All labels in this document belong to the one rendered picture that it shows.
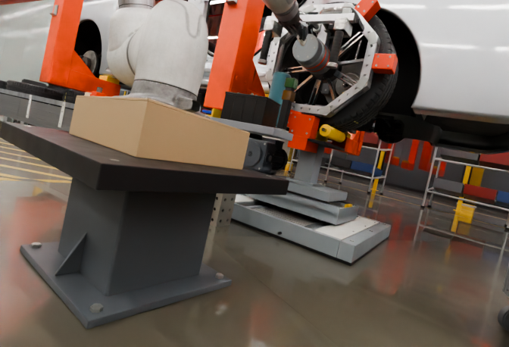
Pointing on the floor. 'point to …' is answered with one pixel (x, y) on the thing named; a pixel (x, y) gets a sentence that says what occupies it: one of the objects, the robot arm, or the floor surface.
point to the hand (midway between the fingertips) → (301, 39)
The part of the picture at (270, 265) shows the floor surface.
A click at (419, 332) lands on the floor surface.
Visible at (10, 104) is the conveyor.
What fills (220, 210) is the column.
